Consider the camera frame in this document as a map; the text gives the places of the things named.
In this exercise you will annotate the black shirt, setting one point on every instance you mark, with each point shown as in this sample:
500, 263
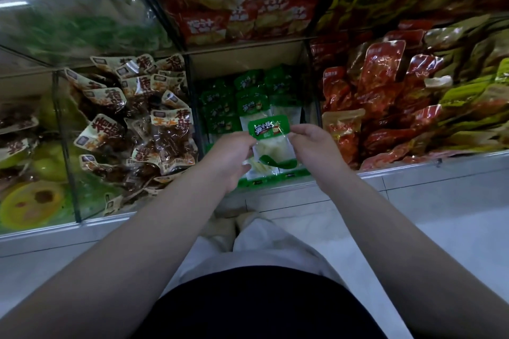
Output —
262, 307

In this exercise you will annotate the pile of jelly cups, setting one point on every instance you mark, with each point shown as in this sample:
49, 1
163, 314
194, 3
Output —
28, 184

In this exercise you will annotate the long green vegetable packets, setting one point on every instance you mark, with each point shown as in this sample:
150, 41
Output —
79, 25

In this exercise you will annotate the red packets pile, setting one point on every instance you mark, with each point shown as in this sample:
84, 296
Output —
238, 17

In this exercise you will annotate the person's left forearm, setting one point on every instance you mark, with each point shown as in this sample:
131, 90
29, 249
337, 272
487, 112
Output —
119, 271

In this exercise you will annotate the person's right hand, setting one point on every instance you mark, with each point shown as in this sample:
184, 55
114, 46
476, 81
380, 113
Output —
318, 153

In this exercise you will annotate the pile of green bamboo packets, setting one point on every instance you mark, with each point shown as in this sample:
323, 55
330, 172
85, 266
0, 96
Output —
238, 96

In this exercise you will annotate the person's left hand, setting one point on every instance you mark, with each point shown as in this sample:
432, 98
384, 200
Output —
229, 158

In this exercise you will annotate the pile of brown snack packets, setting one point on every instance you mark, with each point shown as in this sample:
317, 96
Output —
131, 128

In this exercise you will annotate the pile of glossy red snacks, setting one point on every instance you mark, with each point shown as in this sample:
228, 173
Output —
398, 88

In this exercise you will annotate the green packet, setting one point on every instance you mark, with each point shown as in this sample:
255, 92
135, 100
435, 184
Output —
273, 140

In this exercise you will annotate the light grey shorts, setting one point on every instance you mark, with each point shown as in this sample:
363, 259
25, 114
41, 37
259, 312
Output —
262, 243

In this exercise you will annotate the person's right forearm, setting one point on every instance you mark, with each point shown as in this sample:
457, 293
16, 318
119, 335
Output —
421, 263

